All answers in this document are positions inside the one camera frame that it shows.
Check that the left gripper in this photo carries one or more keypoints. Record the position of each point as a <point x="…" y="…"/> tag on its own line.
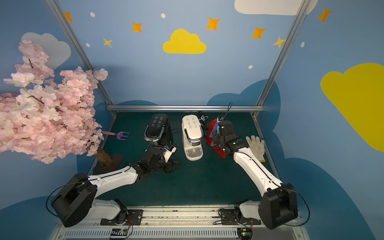
<point x="168" y="162"/>

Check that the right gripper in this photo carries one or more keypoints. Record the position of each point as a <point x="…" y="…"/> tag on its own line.
<point x="221" y="141"/>

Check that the red coffee machine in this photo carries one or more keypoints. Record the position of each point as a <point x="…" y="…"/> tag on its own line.
<point x="218" y="149"/>

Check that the blue grey cleaning cloth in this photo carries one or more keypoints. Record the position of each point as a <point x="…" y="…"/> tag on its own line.
<point x="213" y="128"/>

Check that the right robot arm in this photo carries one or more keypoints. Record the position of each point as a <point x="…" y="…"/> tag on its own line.
<point x="279" y="201"/>

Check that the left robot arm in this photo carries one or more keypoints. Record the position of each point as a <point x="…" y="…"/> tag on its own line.
<point x="78" y="200"/>

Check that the white coffee machine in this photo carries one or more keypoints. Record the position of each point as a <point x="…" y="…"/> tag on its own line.
<point x="192" y="137"/>

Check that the black coffee machine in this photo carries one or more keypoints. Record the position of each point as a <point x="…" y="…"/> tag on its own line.
<point x="158" y="131"/>

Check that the white knit glove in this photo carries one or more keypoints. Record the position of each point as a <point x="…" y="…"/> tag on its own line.
<point x="257" y="147"/>

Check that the purple toy fork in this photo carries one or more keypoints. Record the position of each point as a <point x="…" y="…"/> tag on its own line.
<point x="121" y="136"/>

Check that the pink cherry blossom tree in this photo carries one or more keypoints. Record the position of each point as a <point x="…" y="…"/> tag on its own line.
<point x="47" y="120"/>

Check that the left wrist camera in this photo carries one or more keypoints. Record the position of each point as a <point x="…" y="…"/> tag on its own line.
<point x="167" y="152"/>

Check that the right aluminium frame post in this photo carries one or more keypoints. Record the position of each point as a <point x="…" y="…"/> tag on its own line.
<point x="291" y="36"/>

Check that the aluminium frame post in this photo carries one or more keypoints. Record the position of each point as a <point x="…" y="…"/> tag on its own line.
<point x="291" y="36"/>
<point x="59" y="14"/>

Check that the horizontal aluminium frame bar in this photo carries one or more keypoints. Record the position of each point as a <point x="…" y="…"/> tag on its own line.
<point x="135" y="108"/>

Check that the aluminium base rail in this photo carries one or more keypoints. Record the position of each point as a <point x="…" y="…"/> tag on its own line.
<point x="199" y="222"/>

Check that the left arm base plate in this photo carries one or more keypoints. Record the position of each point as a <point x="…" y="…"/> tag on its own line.
<point x="125" y="218"/>

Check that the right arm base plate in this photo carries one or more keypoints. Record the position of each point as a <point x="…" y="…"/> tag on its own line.
<point x="234" y="217"/>

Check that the left aluminium frame post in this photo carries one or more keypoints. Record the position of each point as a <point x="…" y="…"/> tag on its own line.
<point x="59" y="14"/>

